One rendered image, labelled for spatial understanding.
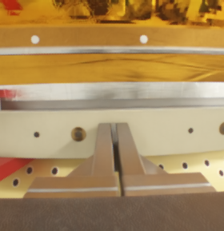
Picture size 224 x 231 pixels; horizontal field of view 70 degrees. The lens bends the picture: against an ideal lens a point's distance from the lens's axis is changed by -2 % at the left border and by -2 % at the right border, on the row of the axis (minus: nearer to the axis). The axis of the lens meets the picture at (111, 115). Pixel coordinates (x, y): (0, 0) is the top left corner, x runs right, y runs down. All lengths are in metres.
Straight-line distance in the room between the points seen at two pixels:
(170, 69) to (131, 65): 0.06
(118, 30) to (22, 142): 0.19
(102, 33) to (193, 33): 0.13
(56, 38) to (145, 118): 0.17
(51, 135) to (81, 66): 0.12
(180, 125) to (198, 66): 0.13
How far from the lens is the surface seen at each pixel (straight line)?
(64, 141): 0.17
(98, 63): 0.25
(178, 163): 0.23
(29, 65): 0.27
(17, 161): 0.20
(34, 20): 0.28
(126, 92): 0.19
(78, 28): 0.26
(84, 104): 0.20
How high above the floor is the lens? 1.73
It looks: 7 degrees down
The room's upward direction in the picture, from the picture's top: 1 degrees counter-clockwise
